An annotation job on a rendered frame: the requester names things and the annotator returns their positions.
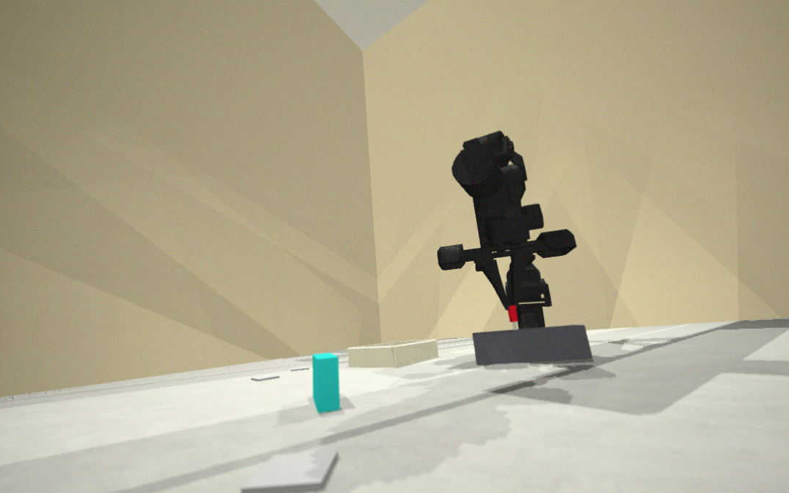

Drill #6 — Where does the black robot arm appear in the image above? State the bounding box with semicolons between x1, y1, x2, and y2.
452;131;552;329

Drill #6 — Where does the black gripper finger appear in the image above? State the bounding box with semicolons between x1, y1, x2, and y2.
476;260;509;310
510;254;535;310

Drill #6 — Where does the teal rectangular block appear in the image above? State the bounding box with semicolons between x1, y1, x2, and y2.
313;353;340;413

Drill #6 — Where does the red fuse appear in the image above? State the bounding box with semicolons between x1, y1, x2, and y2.
508;305;518;331

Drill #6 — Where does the cream shallow tray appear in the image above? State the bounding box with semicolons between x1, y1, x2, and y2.
348;340;438;368

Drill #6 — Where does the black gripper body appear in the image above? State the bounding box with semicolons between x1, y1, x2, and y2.
437;201;577;270

